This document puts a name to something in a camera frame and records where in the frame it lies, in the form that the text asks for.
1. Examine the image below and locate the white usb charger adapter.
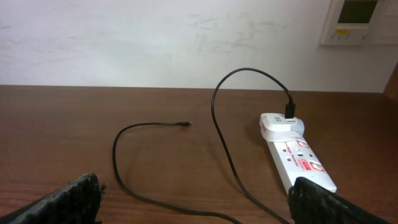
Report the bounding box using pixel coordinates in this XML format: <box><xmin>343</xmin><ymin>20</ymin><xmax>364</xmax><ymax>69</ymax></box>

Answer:
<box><xmin>259</xmin><ymin>113</ymin><xmax>305</xmax><ymax>142</ymax></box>

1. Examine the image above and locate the white wall control panel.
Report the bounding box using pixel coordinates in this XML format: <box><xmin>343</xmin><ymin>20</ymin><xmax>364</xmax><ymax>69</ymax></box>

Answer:
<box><xmin>319</xmin><ymin>0</ymin><xmax>397</xmax><ymax>46</ymax></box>

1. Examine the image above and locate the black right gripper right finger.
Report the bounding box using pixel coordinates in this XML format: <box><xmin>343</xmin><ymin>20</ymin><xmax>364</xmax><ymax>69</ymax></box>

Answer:
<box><xmin>288</xmin><ymin>177</ymin><xmax>388</xmax><ymax>224</ymax></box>

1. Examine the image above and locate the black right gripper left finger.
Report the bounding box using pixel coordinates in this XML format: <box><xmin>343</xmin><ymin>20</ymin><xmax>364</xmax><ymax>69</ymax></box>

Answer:
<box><xmin>1</xmin><ymin>174</ymin><xmax>106</xmax><ymax>224</ymax></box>

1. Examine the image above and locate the white power strip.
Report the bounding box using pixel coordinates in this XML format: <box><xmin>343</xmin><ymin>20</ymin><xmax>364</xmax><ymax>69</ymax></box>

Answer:
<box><xmin>265</xmin><ymin>137</ymin><xmax>337</xmax><ymax>193</ymax></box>

